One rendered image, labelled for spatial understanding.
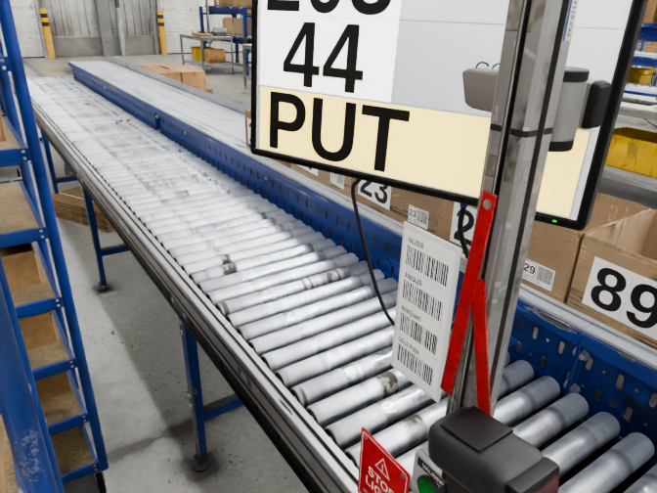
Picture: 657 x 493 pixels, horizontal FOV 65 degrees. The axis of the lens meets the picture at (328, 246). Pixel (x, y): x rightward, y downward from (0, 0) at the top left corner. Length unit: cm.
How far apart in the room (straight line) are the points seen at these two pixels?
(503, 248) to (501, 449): 19
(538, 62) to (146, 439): 191
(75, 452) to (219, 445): 47
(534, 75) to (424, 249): 21
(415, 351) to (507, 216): 22
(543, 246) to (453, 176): 62
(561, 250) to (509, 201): 73
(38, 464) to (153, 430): 156
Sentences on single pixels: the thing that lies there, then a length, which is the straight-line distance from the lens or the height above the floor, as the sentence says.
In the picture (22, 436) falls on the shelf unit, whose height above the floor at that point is 109.
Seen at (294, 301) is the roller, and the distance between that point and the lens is 139.
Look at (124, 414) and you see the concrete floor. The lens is 226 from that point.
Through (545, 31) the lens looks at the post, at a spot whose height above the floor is 145.
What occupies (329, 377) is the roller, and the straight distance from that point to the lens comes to 113.
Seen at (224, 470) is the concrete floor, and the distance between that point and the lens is 198.
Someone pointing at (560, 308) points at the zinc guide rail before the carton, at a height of 89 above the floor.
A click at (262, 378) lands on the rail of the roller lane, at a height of 74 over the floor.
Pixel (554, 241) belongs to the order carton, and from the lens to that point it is 121.
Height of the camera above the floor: 146
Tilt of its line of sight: 25 degrees down
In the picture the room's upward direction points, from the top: 1 degrees clockwise
